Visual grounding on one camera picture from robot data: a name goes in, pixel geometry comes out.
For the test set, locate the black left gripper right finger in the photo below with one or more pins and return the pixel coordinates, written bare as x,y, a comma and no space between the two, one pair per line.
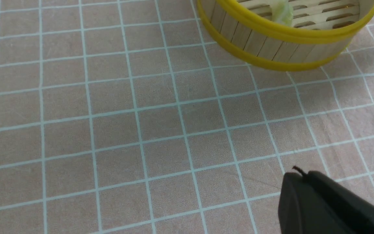
356,213

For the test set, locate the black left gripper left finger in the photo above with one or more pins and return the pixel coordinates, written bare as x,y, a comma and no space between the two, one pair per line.
308,206

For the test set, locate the green dumpling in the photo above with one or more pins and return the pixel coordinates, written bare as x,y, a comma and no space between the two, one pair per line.
282,12

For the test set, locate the bamboo steamer tray yellow rim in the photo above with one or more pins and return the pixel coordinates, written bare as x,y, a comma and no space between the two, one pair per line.
319,32

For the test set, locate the pink checkered tablecloth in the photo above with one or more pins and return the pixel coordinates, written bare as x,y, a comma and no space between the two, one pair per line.
125,117

